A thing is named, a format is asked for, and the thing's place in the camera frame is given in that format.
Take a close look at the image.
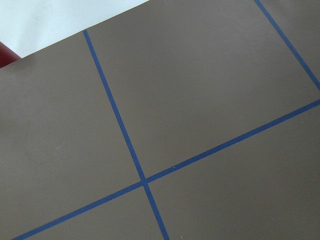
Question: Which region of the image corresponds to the red cylinder bottle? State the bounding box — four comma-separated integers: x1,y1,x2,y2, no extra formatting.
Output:
0,42,21,68

